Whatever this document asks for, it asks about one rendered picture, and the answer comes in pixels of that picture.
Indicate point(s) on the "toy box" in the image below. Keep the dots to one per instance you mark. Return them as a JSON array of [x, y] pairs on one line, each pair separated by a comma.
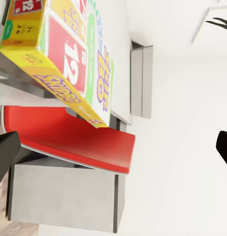
[[141, 81]]

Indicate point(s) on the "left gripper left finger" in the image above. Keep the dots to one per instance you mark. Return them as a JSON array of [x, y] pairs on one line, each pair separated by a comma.
[[10, 146]]

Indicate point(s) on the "swivel chair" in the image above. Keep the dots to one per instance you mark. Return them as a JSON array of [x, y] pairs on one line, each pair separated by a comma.
[[55, 133]]

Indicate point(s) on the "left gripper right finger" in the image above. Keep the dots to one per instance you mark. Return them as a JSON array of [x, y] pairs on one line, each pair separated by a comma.
[[221, 144]]

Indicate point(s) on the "board game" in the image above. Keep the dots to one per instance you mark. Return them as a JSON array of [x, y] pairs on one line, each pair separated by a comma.
[[62, 45]]

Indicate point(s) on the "desk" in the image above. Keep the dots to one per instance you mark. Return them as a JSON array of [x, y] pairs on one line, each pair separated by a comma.
[[49, 191]]

